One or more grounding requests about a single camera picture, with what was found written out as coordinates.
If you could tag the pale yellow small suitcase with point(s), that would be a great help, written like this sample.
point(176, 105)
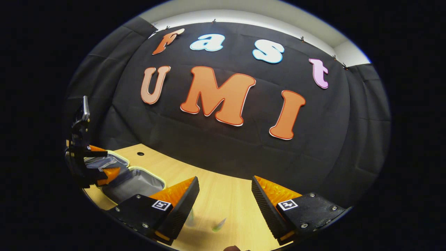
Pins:
point(139, 181)

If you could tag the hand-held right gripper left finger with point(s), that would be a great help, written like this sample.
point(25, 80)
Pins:
point(183, 212)

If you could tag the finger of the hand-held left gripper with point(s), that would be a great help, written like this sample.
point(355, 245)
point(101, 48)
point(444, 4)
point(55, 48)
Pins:
point(109, 174)
point(95, 152)

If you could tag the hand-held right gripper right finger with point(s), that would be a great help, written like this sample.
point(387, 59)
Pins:
point(266, 212)

